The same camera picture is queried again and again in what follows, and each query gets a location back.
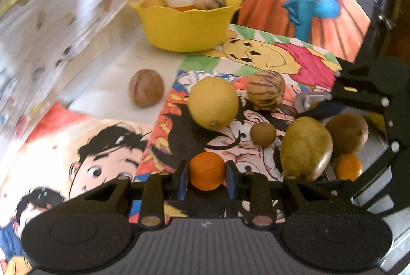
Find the white printed blanket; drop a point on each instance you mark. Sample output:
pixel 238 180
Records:
pixel 64 21

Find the wall poster orange dress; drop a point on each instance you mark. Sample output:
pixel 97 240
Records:
pixel 288 5

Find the metal door knob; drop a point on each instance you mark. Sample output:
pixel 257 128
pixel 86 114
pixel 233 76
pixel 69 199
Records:
pixel 383 20

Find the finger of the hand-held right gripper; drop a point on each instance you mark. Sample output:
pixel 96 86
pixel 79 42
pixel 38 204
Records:
pixel 358 85
pixel 394 142

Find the green mango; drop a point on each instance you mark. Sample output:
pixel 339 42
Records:
pixel 306 150

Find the yellow bowl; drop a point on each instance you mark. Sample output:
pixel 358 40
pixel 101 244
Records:
pixel 189 29

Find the brown walnut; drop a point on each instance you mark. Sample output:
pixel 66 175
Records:
pixel 146 88

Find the yellow lemon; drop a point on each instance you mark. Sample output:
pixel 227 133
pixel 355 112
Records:
pixel 213 101

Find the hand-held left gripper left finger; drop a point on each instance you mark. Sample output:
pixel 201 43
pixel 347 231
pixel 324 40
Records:
pixel 184 180

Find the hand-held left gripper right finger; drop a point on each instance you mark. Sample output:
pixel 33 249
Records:
pixel 230 180

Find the small brown kiwi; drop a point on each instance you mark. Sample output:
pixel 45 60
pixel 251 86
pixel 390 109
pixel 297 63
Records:
pixel 263 133

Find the metal tray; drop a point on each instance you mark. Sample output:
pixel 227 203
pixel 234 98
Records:
pixel 373 172

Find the striped pepino melon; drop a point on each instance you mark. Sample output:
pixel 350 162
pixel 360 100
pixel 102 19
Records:
pixel 266 89

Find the brown fruit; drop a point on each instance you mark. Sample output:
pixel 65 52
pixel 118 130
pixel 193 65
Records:
pixel 154 2

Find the large orange tangerine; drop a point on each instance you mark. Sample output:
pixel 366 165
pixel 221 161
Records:
pixel 349 168

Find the small orange tangerine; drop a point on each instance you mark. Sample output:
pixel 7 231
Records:
pixel 206 170

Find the cartoon boys drawing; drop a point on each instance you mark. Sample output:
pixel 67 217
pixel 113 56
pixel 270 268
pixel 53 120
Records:
pixel 96 140

